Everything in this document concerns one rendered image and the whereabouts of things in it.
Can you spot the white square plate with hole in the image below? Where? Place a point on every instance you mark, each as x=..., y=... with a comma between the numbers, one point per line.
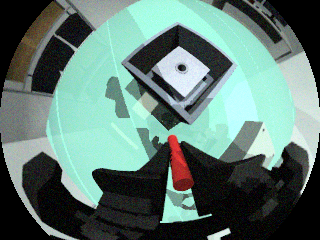
x=179, y=72

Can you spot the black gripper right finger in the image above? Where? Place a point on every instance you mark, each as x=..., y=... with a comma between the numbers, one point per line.
x=213, y=176

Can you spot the red peg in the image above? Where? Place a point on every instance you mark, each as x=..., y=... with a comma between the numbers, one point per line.
x=181, y=177

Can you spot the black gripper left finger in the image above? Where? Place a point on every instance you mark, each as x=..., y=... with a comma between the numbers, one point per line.
x=148, y=182

